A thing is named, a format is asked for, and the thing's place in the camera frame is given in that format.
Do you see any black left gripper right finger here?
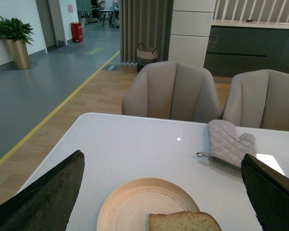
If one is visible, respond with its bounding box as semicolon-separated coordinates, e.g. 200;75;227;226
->
241;154;289;231

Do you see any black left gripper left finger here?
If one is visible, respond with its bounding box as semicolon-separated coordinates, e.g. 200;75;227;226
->
0;150;85;231

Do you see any toast bread slice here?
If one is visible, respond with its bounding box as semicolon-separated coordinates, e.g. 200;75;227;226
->
148;211;222;231

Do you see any grey quilted oven mitt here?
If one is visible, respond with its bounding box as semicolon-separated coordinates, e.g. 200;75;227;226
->
197;119;257;173

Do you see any beige round plate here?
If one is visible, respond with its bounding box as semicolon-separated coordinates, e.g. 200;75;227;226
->
97;178;200;231

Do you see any beige chair right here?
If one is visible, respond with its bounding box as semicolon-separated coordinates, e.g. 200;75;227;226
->
222;69;289;131

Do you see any beige chair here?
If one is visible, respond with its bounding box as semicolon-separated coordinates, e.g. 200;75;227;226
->
121;61;222;123
222;69;289;131

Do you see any beige chair left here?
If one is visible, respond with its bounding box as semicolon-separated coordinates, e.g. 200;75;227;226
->
121;61;222;123

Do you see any grey kitchen counter cabinet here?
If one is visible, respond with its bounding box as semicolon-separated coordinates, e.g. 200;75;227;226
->
204;20;289;77

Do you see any green potted plant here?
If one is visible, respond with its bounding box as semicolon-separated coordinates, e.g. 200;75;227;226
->
0;16;34;70

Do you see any woven laundry basket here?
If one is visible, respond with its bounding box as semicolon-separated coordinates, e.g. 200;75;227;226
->
137;42;159;72

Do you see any red cabinet box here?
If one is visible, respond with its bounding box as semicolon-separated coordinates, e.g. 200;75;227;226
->
71;22;83;43

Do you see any distant table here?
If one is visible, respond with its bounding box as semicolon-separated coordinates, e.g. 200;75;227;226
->
99;9;119;27

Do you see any grey pleated curtain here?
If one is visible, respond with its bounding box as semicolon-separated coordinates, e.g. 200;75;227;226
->
119;0;174;63

